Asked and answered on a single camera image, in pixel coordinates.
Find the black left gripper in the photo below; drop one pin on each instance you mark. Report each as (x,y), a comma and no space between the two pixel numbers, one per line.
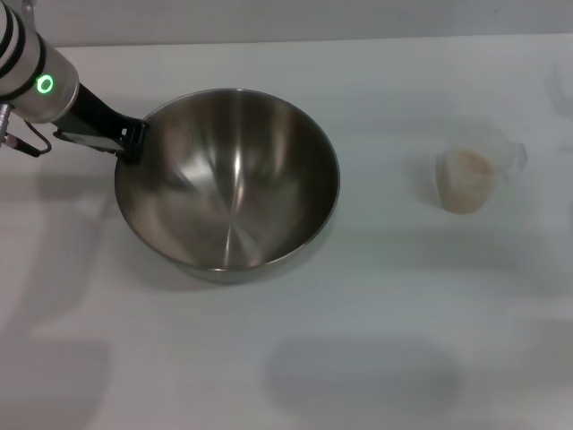
(94,125)

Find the stainless steel mixing bowl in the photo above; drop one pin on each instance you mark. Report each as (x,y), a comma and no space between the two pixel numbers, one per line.
(233,192)

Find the white rice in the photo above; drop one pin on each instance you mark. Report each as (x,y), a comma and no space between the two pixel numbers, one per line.
(465,179)

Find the clear plastic measuring cup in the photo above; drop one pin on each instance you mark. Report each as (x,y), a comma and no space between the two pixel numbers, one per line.
(501,148)

